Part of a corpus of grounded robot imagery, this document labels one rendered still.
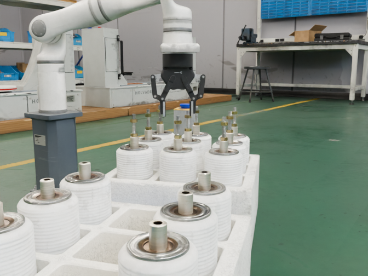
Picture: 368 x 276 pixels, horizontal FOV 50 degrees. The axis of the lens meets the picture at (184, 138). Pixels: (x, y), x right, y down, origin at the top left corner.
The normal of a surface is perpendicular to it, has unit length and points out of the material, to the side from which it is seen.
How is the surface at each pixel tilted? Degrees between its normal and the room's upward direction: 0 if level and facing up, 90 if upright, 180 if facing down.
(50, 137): 89
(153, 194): 90
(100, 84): 90
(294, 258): 0
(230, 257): 0
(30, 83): 90
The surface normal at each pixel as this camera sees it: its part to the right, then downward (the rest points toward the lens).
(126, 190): -0.23, 0.18
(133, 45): -0.58, 0.14
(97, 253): 0.96, 0.05
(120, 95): 0.81, 0.11
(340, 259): 0.00, -0.98
